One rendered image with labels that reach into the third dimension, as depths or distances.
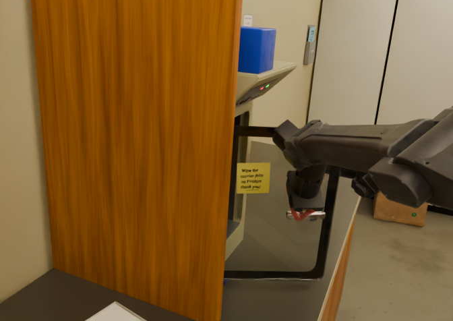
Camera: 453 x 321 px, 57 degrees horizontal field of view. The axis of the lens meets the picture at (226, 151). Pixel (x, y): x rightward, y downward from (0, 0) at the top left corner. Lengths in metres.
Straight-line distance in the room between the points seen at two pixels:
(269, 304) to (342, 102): 3.07
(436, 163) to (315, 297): 0.82
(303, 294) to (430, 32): 3.05
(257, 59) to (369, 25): 3.09
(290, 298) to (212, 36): 0.69
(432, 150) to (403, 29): 3.51
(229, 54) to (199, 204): 0.32
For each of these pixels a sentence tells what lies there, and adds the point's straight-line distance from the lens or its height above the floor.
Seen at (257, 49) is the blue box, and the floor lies 1.56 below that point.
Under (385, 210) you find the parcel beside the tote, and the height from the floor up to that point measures 0.09.
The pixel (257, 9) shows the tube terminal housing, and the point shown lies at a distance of 1.15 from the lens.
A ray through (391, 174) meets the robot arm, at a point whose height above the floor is 1.49.
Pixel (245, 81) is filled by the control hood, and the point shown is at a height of 1.49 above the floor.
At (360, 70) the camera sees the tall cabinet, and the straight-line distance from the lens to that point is 3.95.
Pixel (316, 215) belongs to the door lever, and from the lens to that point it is 0.98.
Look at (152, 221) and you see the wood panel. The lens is 0.98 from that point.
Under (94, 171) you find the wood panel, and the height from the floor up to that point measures 1.25.
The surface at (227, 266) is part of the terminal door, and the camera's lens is 1.08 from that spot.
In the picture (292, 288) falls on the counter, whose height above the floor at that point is 0.94.
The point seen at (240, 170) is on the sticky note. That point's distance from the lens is 0.96.
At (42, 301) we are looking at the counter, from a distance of 1.16.
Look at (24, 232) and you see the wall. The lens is 1.20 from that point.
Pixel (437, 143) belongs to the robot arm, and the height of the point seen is 1.53.
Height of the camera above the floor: 1.63
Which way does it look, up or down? 19 degrees down
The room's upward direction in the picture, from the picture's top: 4 degrees clockwise
